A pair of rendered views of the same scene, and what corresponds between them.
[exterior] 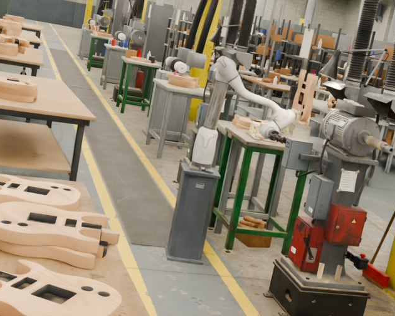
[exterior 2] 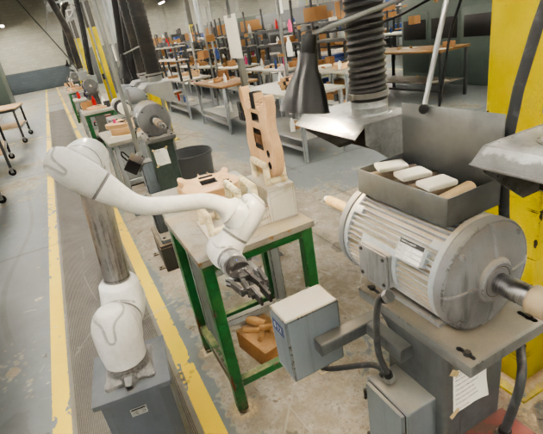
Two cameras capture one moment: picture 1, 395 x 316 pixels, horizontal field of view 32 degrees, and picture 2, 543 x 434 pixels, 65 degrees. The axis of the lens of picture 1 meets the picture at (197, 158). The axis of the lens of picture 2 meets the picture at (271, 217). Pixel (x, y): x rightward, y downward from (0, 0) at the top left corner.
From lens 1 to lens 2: 3.77 m
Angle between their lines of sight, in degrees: 15
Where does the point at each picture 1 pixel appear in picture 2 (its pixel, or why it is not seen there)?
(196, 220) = not seen: outside the picture
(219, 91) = (95, 212)
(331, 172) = (414, 367)
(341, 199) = (463, 423)
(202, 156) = (116, 360)
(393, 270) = not seen: hidden behind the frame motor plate
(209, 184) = (157, 399)
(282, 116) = (239, 217)
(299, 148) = (310, 329)
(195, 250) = not seen: outside the picture
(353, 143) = (471, 308)
